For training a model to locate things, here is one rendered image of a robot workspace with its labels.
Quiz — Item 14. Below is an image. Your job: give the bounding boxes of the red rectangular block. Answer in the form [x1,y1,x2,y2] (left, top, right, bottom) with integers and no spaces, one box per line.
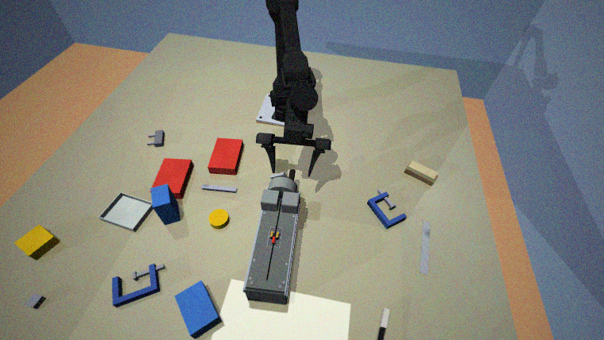
[152,158,194,199]
[208,138,244,176]

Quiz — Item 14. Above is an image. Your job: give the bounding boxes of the blue c-clamp with grey screw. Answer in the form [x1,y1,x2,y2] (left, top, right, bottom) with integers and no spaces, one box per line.
[112,264,165,307]
[367,189,407,229]

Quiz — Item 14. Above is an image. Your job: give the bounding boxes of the yellow short cylinder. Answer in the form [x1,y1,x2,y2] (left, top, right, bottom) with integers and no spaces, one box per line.
[209,209,230,229]

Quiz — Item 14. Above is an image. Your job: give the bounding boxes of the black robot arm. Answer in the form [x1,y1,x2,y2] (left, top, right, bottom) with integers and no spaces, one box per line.
[266,0,318,144]

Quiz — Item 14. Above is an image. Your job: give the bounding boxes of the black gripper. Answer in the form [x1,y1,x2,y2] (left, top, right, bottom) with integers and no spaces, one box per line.
[256,113,331,177]

